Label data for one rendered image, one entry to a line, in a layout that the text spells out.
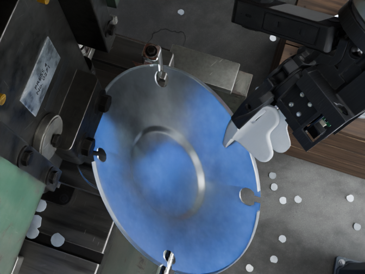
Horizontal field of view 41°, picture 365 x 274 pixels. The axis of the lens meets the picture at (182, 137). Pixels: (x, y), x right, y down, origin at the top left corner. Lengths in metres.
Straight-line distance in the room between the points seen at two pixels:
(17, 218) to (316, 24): 0.32
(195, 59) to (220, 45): 0.73
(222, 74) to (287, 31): 0.49
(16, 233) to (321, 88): 0.30
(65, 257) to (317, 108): 0.52
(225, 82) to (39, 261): 0.46
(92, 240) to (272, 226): 0.83
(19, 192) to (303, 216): 1.24
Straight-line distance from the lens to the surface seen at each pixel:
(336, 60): 0.48
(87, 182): 0.78
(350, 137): 1.32
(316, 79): 0.47
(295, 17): 0.48
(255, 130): 0.52
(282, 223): 1.57
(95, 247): 0.84
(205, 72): 0.97
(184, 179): 0.63
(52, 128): 0.56
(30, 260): 0.86
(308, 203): 1.60
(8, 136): 0.41
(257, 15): 0.50
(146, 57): 0.81
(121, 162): 0.71
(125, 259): 0.89
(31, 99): 0.51
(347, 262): 1.59
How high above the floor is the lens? 1.53
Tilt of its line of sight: 75 degrees down
